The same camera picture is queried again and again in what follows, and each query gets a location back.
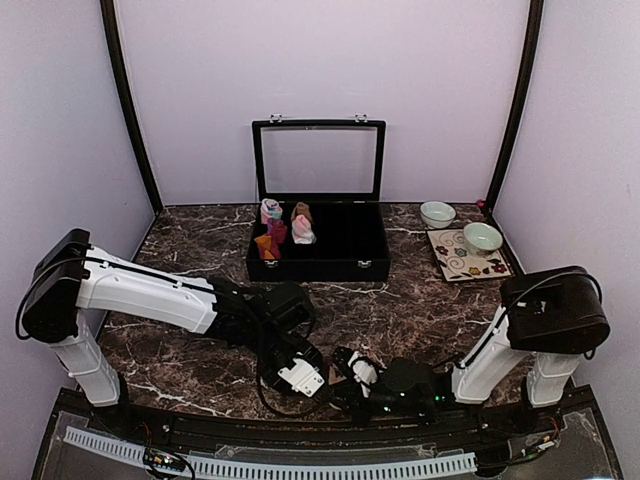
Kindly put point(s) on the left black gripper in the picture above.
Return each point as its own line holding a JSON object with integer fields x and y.
{"x": 314, "y": 356}

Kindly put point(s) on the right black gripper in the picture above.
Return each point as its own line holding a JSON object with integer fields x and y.
{"x": 360, "y": 415}

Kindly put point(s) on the striped brown beige sock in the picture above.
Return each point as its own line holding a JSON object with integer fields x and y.
{"x": 335, "y": 376}

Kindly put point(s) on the pink patterned sock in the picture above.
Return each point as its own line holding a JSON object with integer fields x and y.
{"x": 302, "y": 231}

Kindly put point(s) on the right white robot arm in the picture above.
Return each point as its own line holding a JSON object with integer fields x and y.
{"x": 555, "y": 316}

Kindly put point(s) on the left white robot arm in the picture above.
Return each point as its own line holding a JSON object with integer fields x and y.
{"x": 75, "y": 276}

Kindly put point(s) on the rolled orange sock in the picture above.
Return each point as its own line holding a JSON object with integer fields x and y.
{"x": 268, "y": 247}

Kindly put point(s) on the rolled purple red sock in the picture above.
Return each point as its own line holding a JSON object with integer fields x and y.
{"x": 277, "y": 229}

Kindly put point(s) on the rolled pink white sock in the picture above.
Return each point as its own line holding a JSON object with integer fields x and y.
{"x": 270, "y": 210}

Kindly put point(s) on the rolled brown sock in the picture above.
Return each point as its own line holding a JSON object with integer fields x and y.
{"x": 301, "y": 209}

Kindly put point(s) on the floral square plate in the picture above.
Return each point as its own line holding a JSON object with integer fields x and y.
{"x": 458, "y": 265}

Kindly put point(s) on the small circuit board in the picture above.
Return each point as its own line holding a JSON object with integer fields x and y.
{"x": 162, "y": 461}

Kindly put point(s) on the near pale green bowl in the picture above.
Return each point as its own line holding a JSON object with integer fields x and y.
{"x": 481, "y": 240}

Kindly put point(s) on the pale green bowl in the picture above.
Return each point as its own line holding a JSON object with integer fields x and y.
{"x": 481, "y": 240}
{"x": 437, "y": 215}

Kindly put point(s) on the black glass-lid storage box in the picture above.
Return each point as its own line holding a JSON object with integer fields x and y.
{"x": 335, "y": 166}

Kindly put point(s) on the far pale green bowl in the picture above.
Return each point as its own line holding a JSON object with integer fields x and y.
{"x": 437, "y": 215}

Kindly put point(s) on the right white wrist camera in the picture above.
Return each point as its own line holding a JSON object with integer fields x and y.
{"x": 358, "y": 368}

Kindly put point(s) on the white slotted cable duct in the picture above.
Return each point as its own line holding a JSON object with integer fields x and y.
{"x": 235, "y": 462}

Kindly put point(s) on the left black frame post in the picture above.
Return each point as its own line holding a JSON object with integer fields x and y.
{"x": 119, "y": 72}

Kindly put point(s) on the black frame post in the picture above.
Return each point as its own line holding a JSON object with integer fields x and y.
{"x": 532, "y": 32}
{"x": 119, "y": 72}

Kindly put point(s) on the right black frame post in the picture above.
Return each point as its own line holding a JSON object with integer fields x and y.
{"x": 532, "y": 32}

